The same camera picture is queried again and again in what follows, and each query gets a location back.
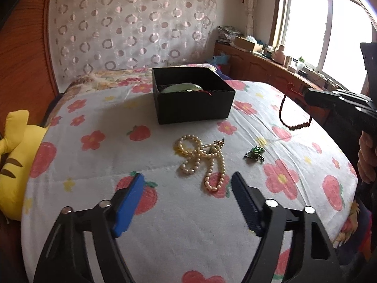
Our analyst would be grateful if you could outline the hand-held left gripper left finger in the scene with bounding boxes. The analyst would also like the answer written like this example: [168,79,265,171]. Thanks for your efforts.
[33,171,145,283]

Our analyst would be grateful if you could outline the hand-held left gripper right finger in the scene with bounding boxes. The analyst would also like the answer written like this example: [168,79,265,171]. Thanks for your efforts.
[231,171,344,283]

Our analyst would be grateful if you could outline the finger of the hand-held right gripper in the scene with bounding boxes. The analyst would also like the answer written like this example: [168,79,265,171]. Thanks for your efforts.
[303,87,374,115]

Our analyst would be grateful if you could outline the dark red bead string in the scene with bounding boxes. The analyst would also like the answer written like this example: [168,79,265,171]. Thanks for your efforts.
[278,83,313,131]

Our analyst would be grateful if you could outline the black square box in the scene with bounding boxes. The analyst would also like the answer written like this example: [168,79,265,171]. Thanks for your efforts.
[152,66,236,125]

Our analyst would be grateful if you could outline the pale green jade bangle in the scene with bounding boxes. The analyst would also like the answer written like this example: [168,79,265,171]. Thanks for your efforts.
[160,83,205,94]

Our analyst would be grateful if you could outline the person's right hand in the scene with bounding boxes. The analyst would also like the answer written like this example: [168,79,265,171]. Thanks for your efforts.
[357,130,377,183]

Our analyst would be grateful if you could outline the green frog brooch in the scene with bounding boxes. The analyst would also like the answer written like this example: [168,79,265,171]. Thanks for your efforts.
[243,146,266,162]

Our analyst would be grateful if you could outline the strawberry flower print sheet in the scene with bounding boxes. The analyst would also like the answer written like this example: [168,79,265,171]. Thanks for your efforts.
[20,79,358,283]

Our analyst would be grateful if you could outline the pink bottle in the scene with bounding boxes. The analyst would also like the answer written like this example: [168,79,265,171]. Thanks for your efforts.
[272,44,286,64]

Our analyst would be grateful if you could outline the gold stud earring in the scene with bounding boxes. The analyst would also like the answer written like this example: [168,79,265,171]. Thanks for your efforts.
[210,137,226,154]

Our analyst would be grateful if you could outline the long wooden cabinet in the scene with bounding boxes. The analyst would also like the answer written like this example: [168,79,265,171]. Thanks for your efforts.
[213,43,363,127]

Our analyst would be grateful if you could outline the cardboard box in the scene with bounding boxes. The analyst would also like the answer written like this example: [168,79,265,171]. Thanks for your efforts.
[234,36,264,53]

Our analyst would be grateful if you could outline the stack of magazines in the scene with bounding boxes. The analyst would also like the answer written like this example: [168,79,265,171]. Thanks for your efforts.
[217,26,243,45]

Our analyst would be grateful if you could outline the beige window curtain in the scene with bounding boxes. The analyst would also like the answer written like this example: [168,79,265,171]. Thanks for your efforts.
[240,0,260,37]

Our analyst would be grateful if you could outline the yellow plush toy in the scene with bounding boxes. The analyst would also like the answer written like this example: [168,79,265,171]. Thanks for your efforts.
[0,110,49,222]

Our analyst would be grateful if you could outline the floral quilt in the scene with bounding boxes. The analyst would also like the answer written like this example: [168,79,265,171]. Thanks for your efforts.
[63,64,224,95]

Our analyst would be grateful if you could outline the circle pattern sheer curtain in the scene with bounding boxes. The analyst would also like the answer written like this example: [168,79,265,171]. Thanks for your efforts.
[49,0,220,80]

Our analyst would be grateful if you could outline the brown wooden wardrobe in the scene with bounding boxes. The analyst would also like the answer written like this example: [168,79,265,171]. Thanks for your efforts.
[0,0,59,283]

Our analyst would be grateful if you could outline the white pearl necklace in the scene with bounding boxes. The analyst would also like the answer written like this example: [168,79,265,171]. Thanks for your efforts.
[180,143,227,192]

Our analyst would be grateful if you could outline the cream pearl bracelet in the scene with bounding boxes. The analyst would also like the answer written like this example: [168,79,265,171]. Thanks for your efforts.
[176,135,204,157]

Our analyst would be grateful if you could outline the wooden frame window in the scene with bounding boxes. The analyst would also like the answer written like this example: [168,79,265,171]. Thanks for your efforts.
[269,0,377,95]

